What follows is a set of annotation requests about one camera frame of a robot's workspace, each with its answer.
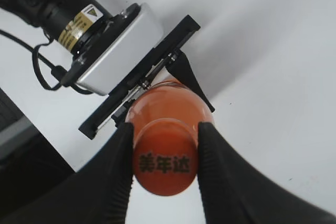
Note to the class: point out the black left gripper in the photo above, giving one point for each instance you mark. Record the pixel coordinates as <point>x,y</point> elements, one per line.
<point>168,55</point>

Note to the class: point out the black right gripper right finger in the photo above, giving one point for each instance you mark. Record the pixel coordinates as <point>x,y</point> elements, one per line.
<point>233,191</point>

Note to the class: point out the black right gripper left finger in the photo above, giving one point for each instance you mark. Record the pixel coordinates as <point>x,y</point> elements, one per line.
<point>98,193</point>

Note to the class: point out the orange Mirinda soda bottle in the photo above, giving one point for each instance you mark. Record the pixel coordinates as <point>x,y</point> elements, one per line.
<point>169,99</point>

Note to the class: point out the orange bottle cap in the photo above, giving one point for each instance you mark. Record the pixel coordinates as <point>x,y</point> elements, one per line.
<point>165,157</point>

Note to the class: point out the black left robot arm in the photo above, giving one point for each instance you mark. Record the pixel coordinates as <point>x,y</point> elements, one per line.
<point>74,24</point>

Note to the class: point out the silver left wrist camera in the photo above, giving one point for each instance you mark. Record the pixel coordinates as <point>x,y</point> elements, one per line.
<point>118,50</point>

